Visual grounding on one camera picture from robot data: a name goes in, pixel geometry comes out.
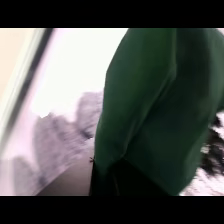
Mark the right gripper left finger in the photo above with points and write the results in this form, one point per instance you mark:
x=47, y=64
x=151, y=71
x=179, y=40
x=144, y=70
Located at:
x=71, y=182

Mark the dark green garment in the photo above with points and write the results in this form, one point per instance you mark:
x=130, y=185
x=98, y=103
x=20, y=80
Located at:
x=156, y=100

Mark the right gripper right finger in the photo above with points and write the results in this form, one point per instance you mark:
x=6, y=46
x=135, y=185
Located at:
x=133, y=181

